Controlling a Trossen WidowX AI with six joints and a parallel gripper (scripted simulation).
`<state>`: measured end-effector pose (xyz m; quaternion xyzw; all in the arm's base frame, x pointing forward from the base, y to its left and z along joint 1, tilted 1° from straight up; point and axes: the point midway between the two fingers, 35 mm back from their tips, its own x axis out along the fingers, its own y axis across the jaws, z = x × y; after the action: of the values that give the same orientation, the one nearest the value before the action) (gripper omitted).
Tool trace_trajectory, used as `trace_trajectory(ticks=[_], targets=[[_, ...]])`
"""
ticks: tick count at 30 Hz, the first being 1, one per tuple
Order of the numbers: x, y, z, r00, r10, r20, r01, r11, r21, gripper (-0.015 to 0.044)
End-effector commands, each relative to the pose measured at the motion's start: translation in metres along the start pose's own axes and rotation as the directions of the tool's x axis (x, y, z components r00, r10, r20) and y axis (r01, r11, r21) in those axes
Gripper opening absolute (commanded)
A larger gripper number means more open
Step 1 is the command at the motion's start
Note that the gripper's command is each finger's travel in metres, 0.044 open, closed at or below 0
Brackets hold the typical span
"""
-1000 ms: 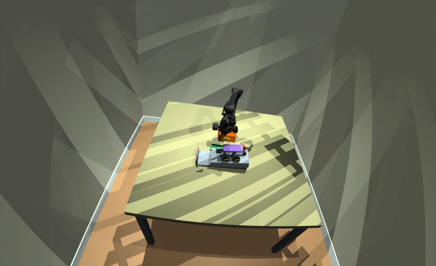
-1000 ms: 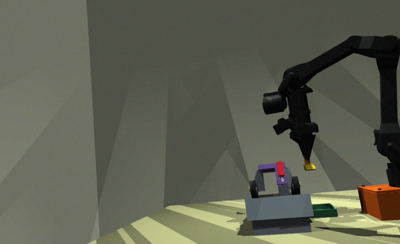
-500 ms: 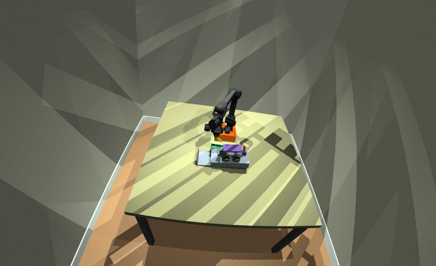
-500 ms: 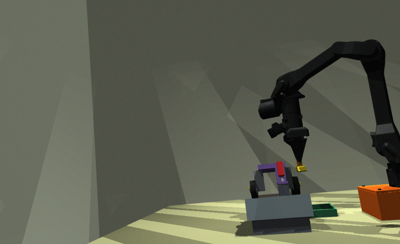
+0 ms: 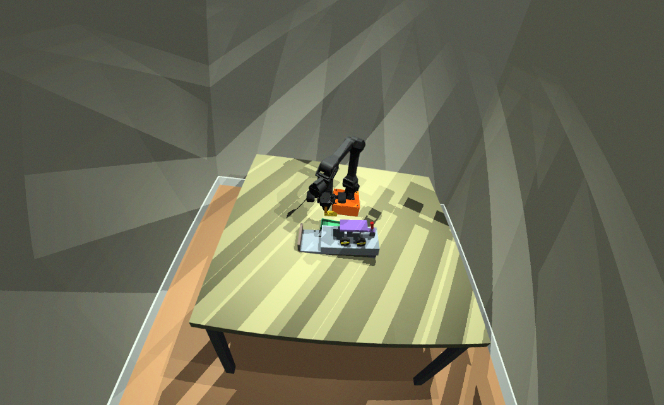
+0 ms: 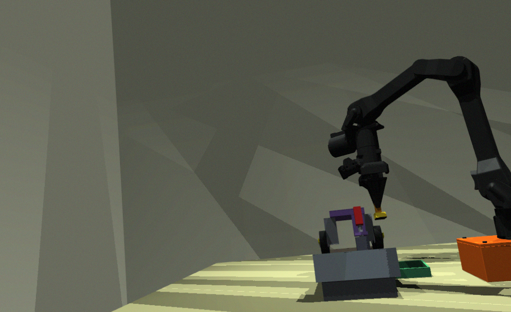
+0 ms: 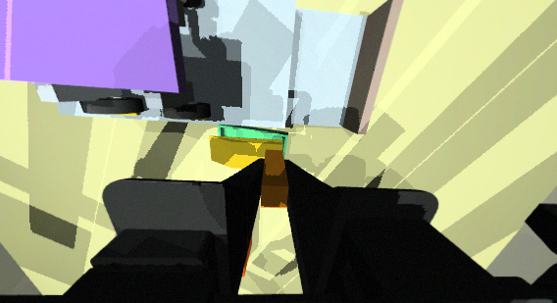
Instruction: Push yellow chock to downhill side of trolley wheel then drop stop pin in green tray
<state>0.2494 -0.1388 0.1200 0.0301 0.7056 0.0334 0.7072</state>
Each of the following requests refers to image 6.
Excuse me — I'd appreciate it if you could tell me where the green tray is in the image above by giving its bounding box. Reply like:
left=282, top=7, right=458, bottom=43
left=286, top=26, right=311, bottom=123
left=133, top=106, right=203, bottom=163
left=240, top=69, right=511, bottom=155
left=396, top=260, right=431, bottom=279

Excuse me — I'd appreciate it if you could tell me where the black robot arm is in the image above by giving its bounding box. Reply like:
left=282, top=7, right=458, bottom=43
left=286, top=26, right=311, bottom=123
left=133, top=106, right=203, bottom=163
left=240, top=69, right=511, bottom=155
left=328, top=56, right=511, bottom=240

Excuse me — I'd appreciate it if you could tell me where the yellow wedge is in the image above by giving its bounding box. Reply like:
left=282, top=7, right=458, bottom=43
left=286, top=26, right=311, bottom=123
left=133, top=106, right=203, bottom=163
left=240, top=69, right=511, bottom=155
left=374, top=207, right=387, bottom=220

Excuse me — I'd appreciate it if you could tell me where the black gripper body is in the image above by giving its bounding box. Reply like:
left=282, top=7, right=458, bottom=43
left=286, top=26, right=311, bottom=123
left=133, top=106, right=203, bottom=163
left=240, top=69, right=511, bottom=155
left=357, top=146, right=389, bottom=186

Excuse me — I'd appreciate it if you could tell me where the red-headed stop pin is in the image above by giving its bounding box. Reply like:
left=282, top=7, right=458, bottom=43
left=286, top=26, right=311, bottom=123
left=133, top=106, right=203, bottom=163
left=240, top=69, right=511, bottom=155
left=353, top=206, right=363, bottom=232

